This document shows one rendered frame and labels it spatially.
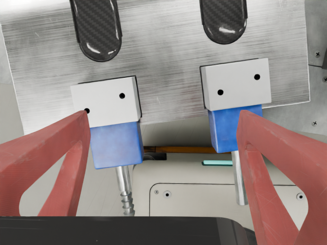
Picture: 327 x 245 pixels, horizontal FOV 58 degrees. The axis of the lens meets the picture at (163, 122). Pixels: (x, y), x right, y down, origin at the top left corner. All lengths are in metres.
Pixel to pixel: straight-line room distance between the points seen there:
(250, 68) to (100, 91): 0.12
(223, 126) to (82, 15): 0.15
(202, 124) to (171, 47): 0.89
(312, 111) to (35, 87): 0.28
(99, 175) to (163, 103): 0.97
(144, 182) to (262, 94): 0.69
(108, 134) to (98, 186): 0.98
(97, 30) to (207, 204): 0.74
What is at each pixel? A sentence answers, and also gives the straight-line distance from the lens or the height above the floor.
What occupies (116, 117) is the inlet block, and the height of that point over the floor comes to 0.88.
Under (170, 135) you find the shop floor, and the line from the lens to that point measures 1.14.
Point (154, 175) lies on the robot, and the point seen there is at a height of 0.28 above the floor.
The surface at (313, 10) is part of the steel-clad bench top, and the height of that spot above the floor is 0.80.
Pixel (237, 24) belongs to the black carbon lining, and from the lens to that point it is 0.28.
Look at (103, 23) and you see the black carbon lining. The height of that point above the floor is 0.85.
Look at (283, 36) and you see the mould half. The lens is 0.28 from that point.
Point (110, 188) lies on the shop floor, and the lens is 1.22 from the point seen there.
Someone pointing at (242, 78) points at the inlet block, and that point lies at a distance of 0.24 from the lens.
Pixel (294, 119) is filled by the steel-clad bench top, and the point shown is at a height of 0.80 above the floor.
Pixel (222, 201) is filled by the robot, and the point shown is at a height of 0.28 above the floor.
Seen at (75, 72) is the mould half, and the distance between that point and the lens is 0.27.
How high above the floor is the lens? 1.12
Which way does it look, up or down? 81 degrees down
